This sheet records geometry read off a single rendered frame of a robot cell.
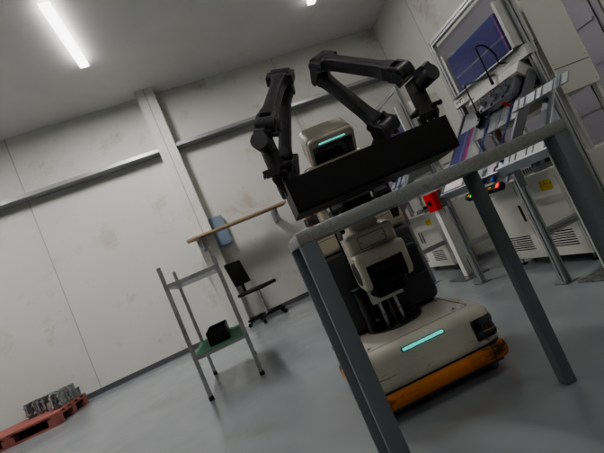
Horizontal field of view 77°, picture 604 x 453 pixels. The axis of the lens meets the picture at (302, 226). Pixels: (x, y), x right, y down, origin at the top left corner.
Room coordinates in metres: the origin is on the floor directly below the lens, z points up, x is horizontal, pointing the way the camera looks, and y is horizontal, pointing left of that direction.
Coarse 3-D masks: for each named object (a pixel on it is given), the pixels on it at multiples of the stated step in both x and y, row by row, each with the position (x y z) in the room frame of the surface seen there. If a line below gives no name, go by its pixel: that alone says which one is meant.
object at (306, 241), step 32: (544, 128) 0.91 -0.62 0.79; (480, 160) 0.89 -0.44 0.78; (576, 160) 0.91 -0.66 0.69; (416, 192) 0.87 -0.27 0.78; (480, 192) 1.32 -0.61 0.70; (576, 192) 0.93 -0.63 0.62; (320, 224) 0.85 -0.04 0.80; (352, 224) 1.00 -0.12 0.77; (320, 256) 0.84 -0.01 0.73; (512, 256) 1.32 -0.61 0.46; (320, 288) 0.84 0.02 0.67; (544, 320) 1.32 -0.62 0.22; (352, 352) 0.84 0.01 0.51; (352, 384) 1.25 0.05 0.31; (384, 416) 0.84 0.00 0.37; (384, 448) 1.25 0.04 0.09
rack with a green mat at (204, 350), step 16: (160, 272) 2.98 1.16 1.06; (208, 272) 3.23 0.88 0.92; (176, 288) 3.47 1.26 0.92; (224, 288) 3.07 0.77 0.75; (192, 320) 3.82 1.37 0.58; (240, 320) 3.07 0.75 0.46; (240, 336) 3.06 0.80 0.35; (192, 352) 2.98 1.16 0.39; (208, 352) 3.00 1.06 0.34; (208, 384) 3.00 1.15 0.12
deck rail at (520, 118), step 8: (528, 72) 2.35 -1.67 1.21; (528, 80) 2.34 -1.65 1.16; (528, 88) 2.34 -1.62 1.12; (520, 96) 2.34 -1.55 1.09; (528, 104) 2.33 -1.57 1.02; (520, 112) 2.31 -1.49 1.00; (520, 120) 2.30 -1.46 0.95; (512, 128) 2.31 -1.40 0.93; (520, 128) 2.30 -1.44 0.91; (512, 136) 2.28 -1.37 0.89
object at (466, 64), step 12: (492, 24) 2.41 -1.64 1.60; (480, 36) 2.53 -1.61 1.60; (492, 36) 2.45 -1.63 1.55; (504, 36) 2.39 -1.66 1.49; (468, 48) 2.66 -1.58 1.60; (480, 48) 2.57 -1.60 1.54; (492, 48) 2.49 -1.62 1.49; (504, 48) 2.41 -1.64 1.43; (456, 60) 2.81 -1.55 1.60; (468, 60) 2.70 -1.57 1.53; (480, 60) 2.61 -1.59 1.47; (492, 60) 2.53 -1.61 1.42; (456, 72) 2.85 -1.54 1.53; (468, 72) 2.75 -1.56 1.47; (480, 72) 2.66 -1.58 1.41
